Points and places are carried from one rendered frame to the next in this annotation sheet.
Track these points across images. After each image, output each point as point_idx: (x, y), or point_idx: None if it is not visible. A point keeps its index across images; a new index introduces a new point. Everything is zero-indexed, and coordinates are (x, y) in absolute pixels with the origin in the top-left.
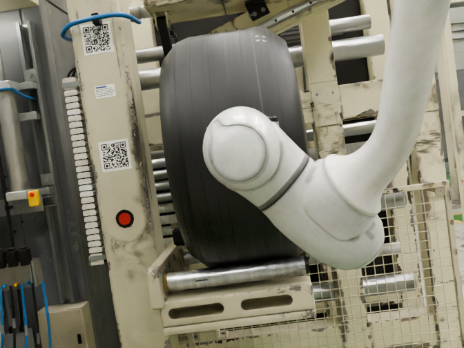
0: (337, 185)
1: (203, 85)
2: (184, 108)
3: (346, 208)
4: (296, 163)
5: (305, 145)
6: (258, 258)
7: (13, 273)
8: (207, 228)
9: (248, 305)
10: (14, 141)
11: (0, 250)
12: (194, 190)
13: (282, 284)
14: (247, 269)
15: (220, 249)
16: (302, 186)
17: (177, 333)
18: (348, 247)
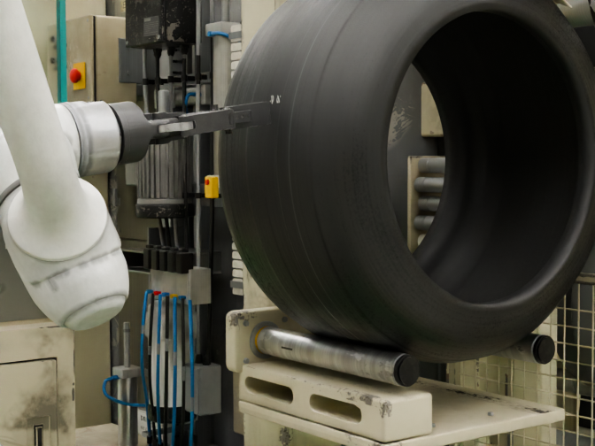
0: (8, 211)
1: (260, 55)
2: (233, 87)
3: (12, 242)
4: (11, 179)
5: (351, 165)
6: (349, 338)
7: (174, 280)
8: (251, 266)
9: (345, 411)
10: (220, 106)
11: (165, 248)
12: (227, 206)
13: (371, 389)
14: (333, 350)
15: (284, 305)
16: (8, 207)
17: (249, 412)
18: (34, 293)
